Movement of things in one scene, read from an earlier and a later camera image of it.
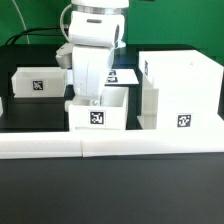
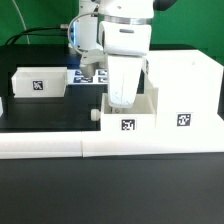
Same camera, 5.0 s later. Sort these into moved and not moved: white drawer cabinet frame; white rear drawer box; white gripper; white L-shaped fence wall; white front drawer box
Moved: white gripper; white front drawer box
Not moved: white rear drawer box; white drawer cabinet frame; white L-shaped fence wall
